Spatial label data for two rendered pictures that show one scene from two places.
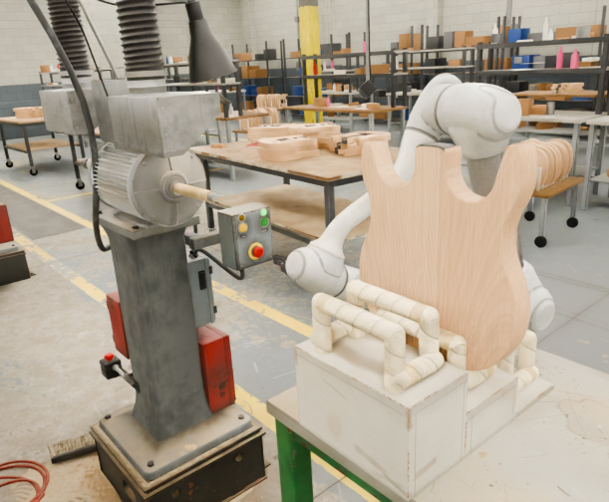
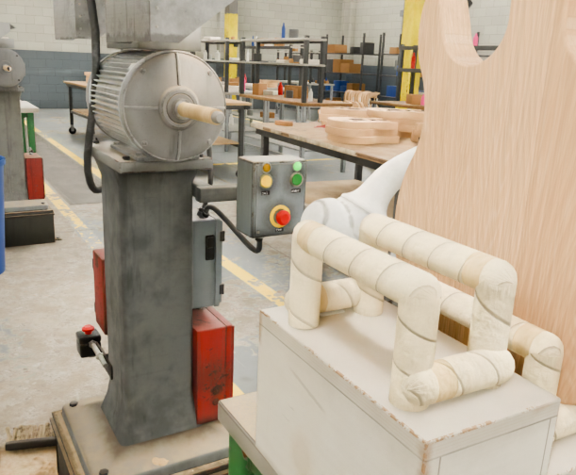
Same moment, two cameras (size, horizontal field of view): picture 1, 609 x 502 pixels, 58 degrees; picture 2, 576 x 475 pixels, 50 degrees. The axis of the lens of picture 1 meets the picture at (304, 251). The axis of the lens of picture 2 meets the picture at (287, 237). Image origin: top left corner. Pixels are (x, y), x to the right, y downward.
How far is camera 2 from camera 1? 0.38 m
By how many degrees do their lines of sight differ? 9
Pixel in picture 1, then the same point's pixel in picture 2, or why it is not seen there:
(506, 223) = not seen: outside the picture
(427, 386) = (472, 410)
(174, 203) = (177, 131)
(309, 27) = (414, 17)
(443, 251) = (540, 175)
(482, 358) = not seen: outside the picture
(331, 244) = (370, 199)
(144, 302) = (126, 260)
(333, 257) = not seen: hidden behind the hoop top
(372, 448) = not seen: outside the picture
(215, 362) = (211, 357)
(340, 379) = (317, 373)
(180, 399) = (159, 398)
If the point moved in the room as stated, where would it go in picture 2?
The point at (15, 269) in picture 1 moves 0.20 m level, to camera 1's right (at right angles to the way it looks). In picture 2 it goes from (40, 230) to (65, 232)
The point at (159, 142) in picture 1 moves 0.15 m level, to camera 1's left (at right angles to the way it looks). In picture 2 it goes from (147, 19) to (66, 16)
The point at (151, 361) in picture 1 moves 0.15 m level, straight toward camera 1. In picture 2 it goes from (126, 338) to (120, 365)
